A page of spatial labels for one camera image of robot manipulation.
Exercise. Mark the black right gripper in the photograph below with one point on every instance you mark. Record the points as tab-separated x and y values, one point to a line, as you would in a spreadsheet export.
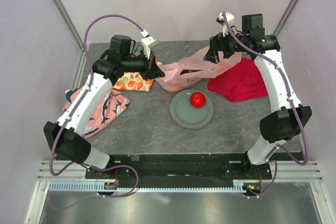
218	43

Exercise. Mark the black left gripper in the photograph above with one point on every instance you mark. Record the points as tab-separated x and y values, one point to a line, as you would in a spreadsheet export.
151	69

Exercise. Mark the pink plastic bag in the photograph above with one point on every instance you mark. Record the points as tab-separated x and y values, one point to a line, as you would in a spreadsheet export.
173	82

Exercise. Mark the grey-green round plate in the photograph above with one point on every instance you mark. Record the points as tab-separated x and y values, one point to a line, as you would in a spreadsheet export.
185	115

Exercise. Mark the red fake apple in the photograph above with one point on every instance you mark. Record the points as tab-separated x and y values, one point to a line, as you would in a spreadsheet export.
197	100

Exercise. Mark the red yellow fake fruit bunch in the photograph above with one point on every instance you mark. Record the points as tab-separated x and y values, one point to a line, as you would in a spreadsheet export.
186	71

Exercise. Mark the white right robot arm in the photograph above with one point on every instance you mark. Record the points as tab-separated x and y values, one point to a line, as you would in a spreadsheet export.
288	116

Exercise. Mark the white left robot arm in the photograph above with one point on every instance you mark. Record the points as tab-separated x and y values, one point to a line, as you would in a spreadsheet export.
65	136

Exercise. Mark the orange floral cloth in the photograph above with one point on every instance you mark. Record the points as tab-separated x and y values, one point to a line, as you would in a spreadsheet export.
133	82

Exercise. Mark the red cloth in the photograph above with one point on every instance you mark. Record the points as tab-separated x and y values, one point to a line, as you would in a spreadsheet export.
240	83

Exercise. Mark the pink navy floral cloth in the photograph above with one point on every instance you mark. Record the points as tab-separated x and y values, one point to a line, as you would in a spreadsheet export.
91	118

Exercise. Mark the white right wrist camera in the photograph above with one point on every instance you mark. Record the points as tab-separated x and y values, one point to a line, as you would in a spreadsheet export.
226	20

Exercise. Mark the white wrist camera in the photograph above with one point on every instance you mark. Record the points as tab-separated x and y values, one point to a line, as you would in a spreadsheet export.
147	43
226	20

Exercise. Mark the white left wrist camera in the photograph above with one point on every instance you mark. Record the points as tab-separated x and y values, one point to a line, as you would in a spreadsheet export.
147	43

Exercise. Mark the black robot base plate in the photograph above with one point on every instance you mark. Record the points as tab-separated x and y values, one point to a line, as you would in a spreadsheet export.
226	166

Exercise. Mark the blue-grey cable duct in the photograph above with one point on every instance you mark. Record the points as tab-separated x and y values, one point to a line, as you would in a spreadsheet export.
105	187

